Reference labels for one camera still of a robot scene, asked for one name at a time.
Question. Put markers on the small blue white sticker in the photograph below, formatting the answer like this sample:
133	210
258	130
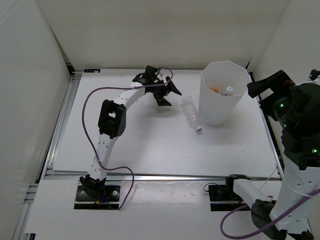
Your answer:
92	70

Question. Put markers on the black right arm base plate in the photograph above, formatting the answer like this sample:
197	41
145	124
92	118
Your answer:
222	197

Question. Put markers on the clear plastic bottle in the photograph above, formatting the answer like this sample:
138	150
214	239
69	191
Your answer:
191	113

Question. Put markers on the orange plastic bottle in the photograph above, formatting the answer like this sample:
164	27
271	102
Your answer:
215	90

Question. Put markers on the white plastic bin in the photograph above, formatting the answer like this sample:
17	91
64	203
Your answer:
222	85

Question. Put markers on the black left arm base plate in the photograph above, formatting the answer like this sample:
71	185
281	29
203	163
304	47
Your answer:
109	199

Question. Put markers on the small blue label bottle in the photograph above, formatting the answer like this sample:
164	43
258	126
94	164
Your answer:
229	90

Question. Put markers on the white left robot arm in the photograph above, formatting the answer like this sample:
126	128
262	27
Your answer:
112	123

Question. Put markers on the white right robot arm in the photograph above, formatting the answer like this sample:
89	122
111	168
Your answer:
288	215

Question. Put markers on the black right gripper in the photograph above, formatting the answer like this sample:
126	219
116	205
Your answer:
279	83

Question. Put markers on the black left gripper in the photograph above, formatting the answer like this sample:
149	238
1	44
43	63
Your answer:
165	89

